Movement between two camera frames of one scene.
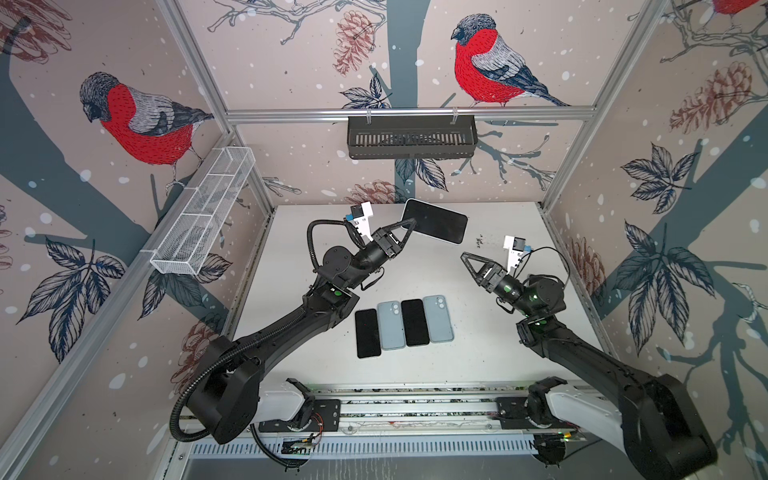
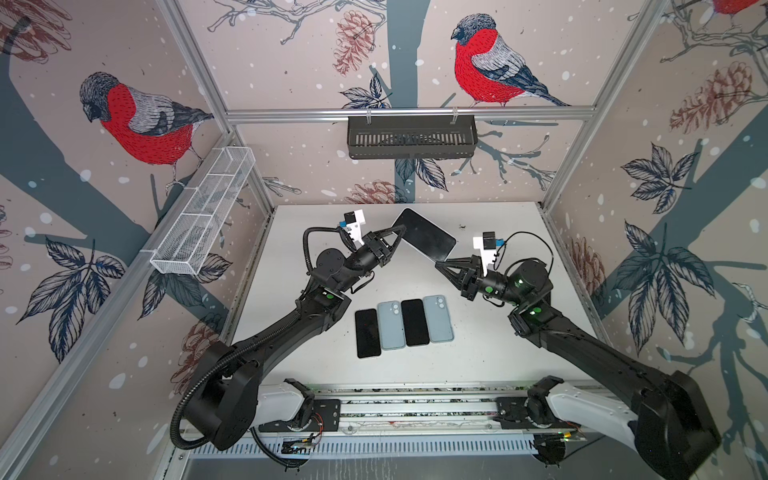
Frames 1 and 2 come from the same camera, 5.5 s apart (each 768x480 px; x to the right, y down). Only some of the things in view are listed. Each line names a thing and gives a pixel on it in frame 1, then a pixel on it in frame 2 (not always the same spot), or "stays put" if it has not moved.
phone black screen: (438, 222) to (425, 235)
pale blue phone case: (438, 319) stays put
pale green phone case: (392, 330) stays put
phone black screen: (415, 322) stays put
